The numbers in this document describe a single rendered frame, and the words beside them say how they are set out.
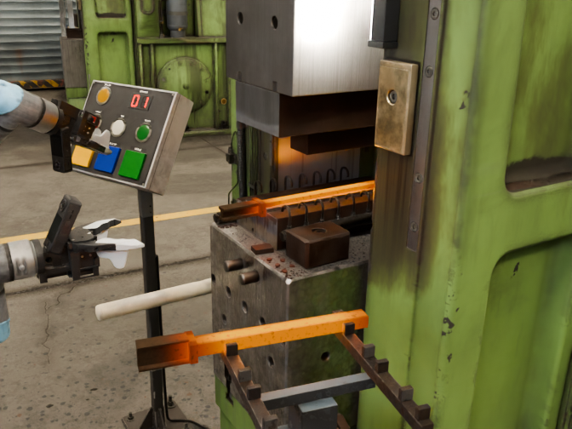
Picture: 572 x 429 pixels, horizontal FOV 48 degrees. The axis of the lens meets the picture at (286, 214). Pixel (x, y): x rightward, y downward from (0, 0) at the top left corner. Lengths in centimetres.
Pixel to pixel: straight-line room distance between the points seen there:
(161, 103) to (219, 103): 469
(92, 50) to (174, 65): 75
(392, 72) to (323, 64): 17
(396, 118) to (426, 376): 53
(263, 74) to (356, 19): 23
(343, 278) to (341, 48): 49
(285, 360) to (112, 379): 137
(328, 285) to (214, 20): 523
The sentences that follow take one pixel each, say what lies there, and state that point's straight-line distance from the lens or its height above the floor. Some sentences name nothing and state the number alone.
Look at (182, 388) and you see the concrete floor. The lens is 259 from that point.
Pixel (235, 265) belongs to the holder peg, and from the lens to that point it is 148.
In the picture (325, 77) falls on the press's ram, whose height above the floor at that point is 131.
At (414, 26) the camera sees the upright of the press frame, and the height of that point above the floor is 142.
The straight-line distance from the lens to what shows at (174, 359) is 107.
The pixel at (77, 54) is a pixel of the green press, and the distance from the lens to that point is 653.
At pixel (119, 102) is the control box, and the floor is 115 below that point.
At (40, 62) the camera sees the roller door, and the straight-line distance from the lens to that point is 940.
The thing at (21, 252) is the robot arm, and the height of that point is 100.
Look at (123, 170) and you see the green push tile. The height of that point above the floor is 99.
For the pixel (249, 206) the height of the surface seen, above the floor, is 101.
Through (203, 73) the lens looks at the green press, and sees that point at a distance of 637.
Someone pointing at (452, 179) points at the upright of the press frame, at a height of 116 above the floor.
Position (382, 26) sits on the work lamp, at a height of 142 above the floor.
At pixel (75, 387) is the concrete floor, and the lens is 267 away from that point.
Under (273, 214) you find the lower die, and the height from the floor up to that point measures 99.
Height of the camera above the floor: 150
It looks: 20 degrees down
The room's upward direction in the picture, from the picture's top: 1 degrees clockwise
